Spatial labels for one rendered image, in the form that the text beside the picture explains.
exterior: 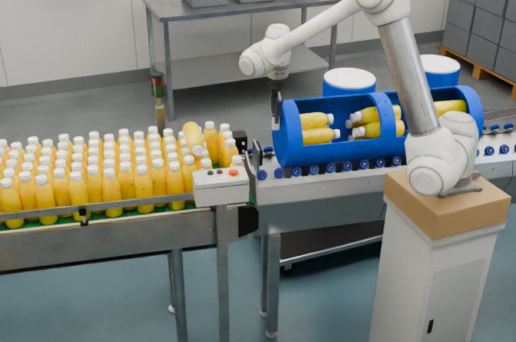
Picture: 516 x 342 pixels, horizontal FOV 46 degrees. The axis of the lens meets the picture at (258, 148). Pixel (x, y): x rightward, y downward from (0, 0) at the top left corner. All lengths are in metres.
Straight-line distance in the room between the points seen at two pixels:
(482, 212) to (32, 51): 4.33
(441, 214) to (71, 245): 1.38
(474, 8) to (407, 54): 4.44
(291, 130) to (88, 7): 3.48
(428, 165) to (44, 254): 1.47
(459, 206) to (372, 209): 0.69
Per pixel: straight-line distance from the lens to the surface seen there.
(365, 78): 3.33
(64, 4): 5.59
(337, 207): 2.70
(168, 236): 2.46
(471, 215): 2.23
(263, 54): 2.18
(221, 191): 2.23
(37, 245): 2.47
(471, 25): 6.41
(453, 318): 2.58
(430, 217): 2.16
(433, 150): 1.98
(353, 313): 3.31
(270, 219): 2.65
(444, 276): 2.37
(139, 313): 3.31
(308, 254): 3.40
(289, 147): 2.43
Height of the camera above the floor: 2.28
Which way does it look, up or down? 29 degrees down
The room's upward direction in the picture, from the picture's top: 1 degrees clockwise
